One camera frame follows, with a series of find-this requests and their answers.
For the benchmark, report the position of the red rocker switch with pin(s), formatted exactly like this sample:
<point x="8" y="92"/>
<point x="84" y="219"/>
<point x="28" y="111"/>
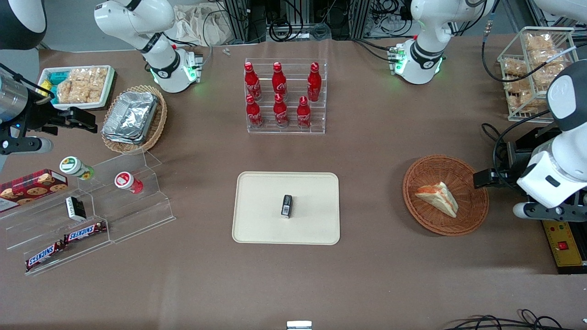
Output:
<point x="563" y="246"/>

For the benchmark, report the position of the clear acrylic stepped shelf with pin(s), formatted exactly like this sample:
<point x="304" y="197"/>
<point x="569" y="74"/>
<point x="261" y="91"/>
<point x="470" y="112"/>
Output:
<point x="137" y="215"/>

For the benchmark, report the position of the beige cloth bag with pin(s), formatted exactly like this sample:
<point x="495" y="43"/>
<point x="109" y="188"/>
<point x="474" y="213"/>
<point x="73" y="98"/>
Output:
<point x="197" y="25"/>

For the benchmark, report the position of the aluminium frame rack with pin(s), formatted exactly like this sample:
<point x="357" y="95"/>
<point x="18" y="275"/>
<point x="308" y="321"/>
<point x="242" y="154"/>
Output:
<point x="238" y="18"/>

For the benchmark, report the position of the black and white small box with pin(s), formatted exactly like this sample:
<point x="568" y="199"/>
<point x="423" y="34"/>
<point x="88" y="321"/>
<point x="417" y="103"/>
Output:
<point x="75" y="208"/>

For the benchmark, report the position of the stacked aluminium foil containers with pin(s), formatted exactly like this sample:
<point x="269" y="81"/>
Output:
<point x="130" y="117"/>

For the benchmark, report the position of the red lid cup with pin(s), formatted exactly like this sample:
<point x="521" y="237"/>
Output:
<point x="128" y="182"/>

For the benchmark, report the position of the Snickers chocolate bar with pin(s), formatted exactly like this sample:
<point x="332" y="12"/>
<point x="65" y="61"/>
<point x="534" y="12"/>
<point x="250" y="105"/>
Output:
<point x="44" y="255"/>
<point x="85" y="232"/>

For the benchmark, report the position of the yellow control panel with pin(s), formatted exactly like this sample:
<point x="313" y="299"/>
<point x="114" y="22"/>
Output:
<point x="566" y="255"/>

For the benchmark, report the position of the light oval wicker basket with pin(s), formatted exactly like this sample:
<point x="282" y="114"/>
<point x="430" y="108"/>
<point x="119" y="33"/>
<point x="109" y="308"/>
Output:
<point x="158" y="123"/>

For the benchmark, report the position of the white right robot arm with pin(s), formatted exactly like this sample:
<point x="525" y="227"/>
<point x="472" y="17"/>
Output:
<point x="137" y="23"/>

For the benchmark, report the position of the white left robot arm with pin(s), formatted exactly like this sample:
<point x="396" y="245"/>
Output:
<point x="419" y="50"/>

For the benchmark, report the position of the grey wrist camera bar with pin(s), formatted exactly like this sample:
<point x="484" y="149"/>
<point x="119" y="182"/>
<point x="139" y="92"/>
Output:
<point x="550" y="211"/>
<point x="32" y="145"/>

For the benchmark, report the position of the triangular sandwich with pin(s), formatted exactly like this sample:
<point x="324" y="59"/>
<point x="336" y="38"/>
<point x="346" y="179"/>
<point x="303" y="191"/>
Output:
<point x="439" y="198"/>

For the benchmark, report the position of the small silver edge device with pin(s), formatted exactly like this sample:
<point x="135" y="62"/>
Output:
<point x="299" y="325"/>

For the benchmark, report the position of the clear acrylic bottle rack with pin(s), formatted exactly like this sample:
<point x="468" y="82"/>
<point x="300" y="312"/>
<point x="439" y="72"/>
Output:
<point x="289" y="126"/>

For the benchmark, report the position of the cream plastic tray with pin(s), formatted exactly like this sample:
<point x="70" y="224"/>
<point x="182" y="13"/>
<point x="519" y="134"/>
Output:
<point x="261" y="211"/>

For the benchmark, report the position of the rice cracker packet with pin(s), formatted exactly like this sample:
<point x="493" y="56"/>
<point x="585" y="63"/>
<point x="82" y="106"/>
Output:
<point x="95" y="82"/>
<point x="69" y="89"/>

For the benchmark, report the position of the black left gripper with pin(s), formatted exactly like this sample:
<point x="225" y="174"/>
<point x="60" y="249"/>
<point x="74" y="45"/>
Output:
<point x="510" y="174"/>

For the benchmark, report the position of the grey right wrist camera bar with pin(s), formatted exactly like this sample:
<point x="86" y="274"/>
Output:
<point x="32" y="145"/>

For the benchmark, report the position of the red cookie box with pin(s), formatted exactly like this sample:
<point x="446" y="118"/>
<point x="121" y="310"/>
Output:
<point x="32" y="185"/>

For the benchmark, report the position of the brown round wicker basket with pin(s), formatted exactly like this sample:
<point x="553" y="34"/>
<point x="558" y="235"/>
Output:
<point x="426" y="220"/>

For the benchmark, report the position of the red cola bottle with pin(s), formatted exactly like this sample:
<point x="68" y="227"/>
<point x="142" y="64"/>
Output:
<point x="251" y="82"/>
<point x="280" y="112"/>
<point x="279" y="82"/>
<point x="303" y="114"/>
<point x="253" y="113"/>
<point x="314" y="83"/>

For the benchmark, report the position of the black countertop appliance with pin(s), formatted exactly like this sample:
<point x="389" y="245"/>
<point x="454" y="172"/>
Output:
<point x="518" y="156"/>

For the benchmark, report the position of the white rectangular snack tray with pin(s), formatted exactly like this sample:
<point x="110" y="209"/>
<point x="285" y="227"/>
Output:
<point x="107" y="98"/>

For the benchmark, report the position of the teal small box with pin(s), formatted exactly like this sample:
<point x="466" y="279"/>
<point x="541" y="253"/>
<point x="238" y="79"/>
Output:
<point x="57" y="78"/>

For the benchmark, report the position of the grey left wrist camera bar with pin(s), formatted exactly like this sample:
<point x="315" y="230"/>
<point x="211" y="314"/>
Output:
<point x="550" y="211"/>

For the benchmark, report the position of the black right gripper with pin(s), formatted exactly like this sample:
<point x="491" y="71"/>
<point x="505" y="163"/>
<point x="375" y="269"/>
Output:
<point x="40" y="117"/>

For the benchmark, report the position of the fried snack packet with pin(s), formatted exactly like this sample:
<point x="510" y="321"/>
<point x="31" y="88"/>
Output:
<point x="516" y="85"/>
<point x="514" y="67"/>
<point x="545" y="57"/>
<point x="523" y="101"/>
<point x="541" y="75"/>
<point x="539" y="41"/>

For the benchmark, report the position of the green sunflower lid cup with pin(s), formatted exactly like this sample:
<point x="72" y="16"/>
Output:
<point x="75" y="167"/>

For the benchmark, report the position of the yellow small packet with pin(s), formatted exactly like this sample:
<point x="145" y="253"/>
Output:
<point x="44" y="89"/>

